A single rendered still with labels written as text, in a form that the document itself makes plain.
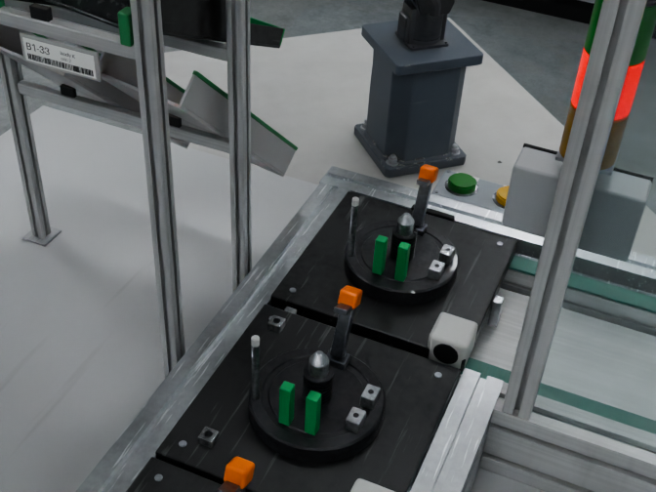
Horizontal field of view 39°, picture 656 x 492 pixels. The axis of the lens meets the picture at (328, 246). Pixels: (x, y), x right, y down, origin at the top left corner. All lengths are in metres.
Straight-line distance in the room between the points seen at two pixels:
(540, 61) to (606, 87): 3.11
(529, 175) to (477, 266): 0.32
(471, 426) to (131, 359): 0.44
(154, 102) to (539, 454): 0.54
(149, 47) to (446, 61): 0.67
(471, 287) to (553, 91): 2.58
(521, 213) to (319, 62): 1.00
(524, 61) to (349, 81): 2.15
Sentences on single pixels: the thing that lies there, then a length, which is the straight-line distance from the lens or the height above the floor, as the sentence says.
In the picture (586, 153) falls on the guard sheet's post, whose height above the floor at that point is 1.28.
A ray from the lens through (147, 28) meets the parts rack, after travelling 0.84.
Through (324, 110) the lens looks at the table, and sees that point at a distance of 1.66.
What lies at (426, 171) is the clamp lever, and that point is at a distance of 1.13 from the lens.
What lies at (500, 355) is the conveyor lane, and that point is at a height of 0.92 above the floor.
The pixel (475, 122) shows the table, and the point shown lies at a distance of 1.67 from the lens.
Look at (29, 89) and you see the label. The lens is 1.23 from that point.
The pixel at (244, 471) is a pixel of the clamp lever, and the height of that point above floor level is 1.07.
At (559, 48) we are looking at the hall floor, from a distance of 4.01.
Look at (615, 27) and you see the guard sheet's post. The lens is 0.76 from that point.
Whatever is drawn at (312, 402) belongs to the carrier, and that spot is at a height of 1.04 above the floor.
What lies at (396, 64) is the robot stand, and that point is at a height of 1.06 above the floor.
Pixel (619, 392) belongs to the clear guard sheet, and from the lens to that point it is 0.97.
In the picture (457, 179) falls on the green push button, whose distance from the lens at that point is 1.31.
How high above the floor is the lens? 1.70
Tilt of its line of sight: 39 degrees down
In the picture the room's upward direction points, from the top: 3 degrees clockwise
